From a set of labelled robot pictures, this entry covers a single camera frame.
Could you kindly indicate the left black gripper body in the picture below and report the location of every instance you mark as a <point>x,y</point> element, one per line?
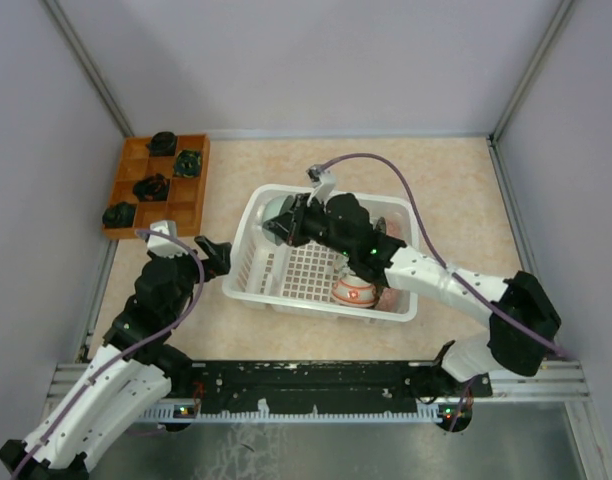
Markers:
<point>190,275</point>

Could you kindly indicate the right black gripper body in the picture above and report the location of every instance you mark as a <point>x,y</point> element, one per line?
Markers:
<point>312,224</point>

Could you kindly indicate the pale green celadon bowl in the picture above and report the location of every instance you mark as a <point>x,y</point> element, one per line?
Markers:
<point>274,208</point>

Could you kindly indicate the white plastic dish rack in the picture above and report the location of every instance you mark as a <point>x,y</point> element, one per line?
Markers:
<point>294,281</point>

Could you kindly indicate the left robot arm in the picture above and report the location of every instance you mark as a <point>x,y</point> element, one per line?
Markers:
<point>132,369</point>

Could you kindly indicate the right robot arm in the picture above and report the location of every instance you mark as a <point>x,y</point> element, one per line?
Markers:
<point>520,319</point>

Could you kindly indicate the pink bowl rear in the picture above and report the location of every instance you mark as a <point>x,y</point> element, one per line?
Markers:
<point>392,227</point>

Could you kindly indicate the pink bowl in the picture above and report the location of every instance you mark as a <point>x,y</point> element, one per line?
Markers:
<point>388,300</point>
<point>392,227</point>

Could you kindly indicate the red white patterned bowl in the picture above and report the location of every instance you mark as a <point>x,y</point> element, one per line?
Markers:
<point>352,291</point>

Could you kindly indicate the wooden compartment tray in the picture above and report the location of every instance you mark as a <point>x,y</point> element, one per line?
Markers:
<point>186,195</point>

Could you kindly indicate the dark green rolled item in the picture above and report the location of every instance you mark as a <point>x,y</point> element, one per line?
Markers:
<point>120,215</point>

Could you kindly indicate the pink bowl front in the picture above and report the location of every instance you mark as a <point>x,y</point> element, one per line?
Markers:
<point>388,300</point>

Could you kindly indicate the black orange rolled item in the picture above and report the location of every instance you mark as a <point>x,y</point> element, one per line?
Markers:
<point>154,188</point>

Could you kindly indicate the green black rolled item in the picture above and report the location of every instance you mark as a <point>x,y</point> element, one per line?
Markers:
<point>188,164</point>

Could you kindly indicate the black rolled item top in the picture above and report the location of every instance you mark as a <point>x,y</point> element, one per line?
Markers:
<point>162,144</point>

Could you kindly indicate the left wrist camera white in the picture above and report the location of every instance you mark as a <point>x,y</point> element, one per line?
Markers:
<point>160,239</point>

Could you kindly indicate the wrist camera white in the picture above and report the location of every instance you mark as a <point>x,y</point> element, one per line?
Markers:
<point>323,183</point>
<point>160,239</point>

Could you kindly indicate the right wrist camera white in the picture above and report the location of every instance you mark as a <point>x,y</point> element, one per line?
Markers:
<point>323,183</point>

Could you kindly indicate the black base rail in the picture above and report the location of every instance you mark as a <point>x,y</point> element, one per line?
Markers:
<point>323,387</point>

